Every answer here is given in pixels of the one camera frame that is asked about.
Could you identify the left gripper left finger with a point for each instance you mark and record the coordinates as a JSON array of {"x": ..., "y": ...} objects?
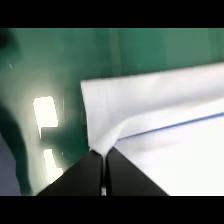
[{"x": 81, "y": 178}]

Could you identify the white T-shirt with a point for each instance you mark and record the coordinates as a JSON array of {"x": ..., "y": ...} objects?
[{"x": 173, "y": 133}]

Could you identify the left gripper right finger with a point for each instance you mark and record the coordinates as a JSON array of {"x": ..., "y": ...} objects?
[{"x": 128, "y": 176}]

